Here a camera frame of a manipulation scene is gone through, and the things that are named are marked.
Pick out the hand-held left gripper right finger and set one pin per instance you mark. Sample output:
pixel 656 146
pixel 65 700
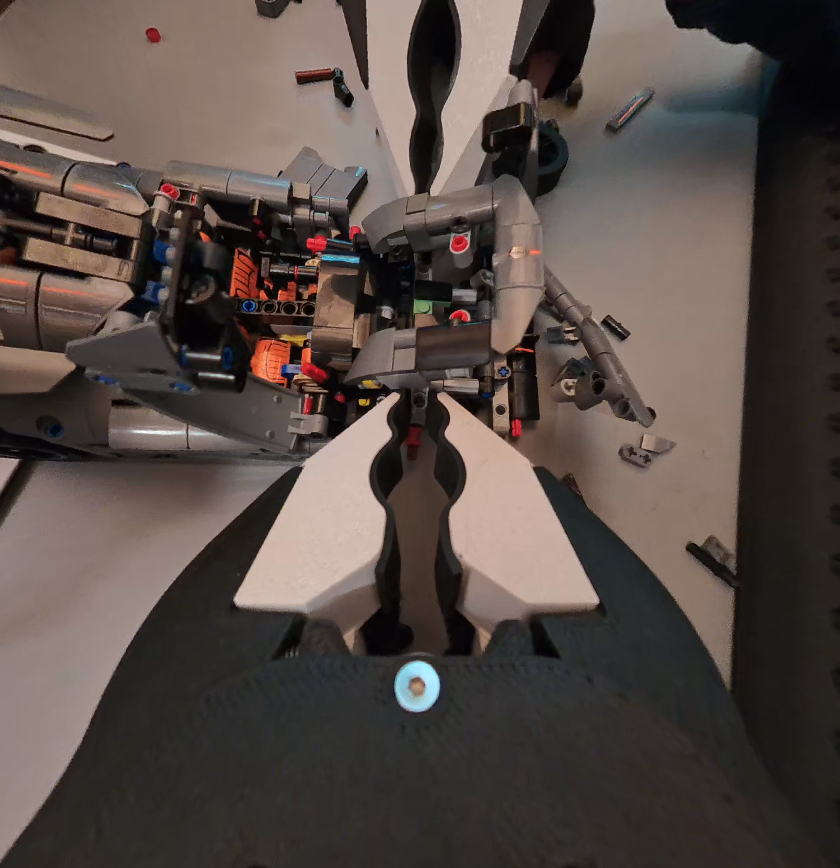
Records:
pixel 521 542

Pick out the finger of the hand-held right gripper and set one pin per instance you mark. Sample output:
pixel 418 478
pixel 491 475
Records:
pixel 484 61
pixel 386 61

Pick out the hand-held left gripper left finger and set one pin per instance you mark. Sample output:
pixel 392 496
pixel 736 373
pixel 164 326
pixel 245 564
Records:
pixel 311 542

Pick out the grey lego panel strip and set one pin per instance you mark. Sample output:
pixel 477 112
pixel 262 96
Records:
pixel 609 359

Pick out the grey lego car model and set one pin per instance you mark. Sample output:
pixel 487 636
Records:
pixel 189 325

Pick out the brown lego axle pin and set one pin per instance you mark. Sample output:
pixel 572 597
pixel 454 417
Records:
pixel 315 74

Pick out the black lego slope piece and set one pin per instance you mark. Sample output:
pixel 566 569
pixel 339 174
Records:
pixel 572 485

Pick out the black lego wheel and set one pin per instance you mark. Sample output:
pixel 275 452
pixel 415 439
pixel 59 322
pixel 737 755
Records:
pixel 552 159

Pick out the grey lego liftarm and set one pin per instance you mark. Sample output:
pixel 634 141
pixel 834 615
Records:
pixel 269 7

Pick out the grey lego cross-hole piece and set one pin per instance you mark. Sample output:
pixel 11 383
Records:
pixel 635 456

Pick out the dark red-striped lego tile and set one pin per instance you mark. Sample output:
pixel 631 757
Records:
pixel 630 108

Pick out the grey lego slope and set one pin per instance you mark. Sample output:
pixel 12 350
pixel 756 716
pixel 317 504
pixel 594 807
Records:
pixel 658 443

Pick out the small grey lego plate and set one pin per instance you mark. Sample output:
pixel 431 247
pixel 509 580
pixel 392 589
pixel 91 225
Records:
pixel 721 548

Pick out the grey lego connector assembly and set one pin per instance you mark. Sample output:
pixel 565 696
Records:
pixel 561 333

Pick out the black lego pin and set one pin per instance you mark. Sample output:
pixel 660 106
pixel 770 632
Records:
pixel 616 327

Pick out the person's right hand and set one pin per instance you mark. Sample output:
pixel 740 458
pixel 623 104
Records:
pixel 562 47

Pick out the dark perforated panel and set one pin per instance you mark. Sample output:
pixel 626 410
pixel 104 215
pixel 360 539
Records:
pixel 799 407

